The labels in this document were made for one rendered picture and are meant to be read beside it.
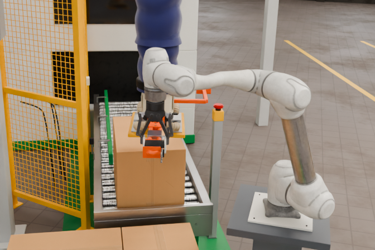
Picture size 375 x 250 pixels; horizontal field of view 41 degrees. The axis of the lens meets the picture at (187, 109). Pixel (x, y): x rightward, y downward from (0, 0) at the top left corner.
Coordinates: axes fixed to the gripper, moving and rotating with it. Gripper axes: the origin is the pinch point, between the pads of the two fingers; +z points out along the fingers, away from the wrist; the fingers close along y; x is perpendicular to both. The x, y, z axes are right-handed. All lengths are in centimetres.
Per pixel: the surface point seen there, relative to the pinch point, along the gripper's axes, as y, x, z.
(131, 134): 13.4, -42.3, 12.0
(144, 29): 8, -49, -40
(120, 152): 22, -68, 33
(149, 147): 1.7, 4.8, -1.3
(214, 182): -37, -128, 81
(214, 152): -36, -128, 58
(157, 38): 1, -48, -36
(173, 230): -9, -52, 73
